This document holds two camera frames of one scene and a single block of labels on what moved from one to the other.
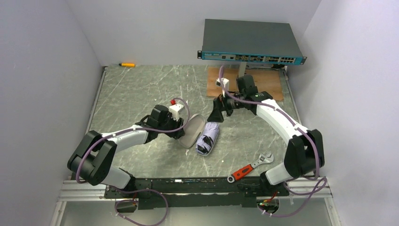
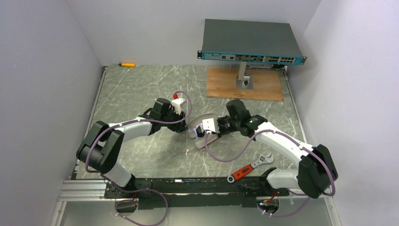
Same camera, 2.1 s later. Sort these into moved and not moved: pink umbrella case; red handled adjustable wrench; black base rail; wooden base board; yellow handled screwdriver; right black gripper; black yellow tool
Moved: pink umbrella case; right black gripper
Not moved: black base rail; wooden base board; red handled adjustable wrench; yellow handled screwdriver; black yellow tool
